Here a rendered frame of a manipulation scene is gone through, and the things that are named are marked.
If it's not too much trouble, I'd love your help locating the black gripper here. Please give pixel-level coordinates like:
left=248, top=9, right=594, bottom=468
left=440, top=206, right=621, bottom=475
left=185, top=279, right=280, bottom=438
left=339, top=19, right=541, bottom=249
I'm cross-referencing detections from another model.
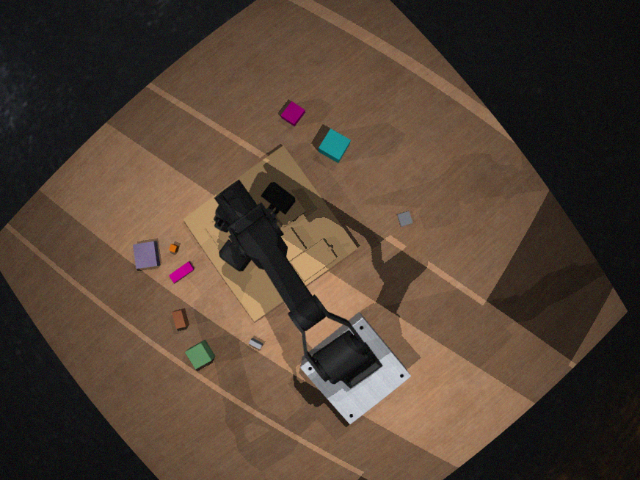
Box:
left=219, top=182, right=295, bottom=271

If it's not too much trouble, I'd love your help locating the teal block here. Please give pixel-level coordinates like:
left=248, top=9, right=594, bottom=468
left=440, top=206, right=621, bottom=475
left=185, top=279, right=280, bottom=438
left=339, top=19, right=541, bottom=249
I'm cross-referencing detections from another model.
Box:
left=319, top=129, right=351, bottom=163

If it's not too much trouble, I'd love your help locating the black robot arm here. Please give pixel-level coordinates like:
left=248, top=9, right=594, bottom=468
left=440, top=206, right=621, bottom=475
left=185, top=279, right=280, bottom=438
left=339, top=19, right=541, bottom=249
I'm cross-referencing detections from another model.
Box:
left=214, top=180, right=382, bottom=389

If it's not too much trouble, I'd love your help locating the green cube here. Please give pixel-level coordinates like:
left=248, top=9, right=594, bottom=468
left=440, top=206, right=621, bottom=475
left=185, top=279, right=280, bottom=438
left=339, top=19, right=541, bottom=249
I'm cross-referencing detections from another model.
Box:
left=185, top=339, right=215, bottom=369

